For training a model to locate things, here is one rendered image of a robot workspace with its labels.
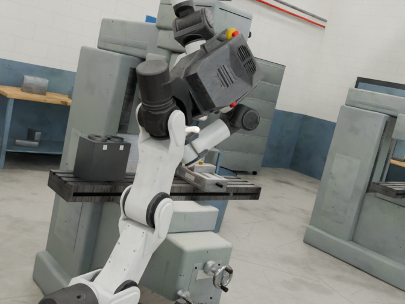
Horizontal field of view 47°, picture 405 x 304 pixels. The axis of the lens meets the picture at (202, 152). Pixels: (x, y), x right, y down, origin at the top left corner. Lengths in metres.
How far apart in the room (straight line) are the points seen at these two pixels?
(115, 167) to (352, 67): 7.76
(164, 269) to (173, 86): 1.00
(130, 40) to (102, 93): 0.35
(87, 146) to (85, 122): 0.71
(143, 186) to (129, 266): 0.30
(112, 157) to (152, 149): 0.50
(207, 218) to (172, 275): 0.36
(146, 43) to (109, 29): 0.44
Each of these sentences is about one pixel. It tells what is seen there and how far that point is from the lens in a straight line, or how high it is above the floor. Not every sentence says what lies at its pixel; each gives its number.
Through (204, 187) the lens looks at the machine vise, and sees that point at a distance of 2.40.
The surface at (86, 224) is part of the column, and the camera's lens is 2.81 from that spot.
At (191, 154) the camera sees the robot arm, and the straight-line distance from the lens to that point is 1.95.
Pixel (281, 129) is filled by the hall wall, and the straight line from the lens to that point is 9.65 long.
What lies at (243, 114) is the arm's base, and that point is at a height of 1.42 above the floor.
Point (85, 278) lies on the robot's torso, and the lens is 1.84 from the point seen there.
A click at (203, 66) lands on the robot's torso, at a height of 1.58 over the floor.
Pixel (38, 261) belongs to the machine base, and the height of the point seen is 0.16.
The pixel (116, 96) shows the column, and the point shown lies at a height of 1.33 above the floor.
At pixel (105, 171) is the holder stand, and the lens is 2.21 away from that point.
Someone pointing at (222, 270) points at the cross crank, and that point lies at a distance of 2.19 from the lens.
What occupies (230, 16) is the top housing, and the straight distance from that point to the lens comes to 2.27.
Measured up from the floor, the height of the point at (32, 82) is 1.01.
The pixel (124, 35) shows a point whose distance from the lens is 2.85.
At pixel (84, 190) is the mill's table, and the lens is 2.12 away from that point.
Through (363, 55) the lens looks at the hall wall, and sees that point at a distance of 9.54.
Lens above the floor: 1.55
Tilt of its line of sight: 9 degrees down
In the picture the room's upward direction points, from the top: 13 degrees clockwise
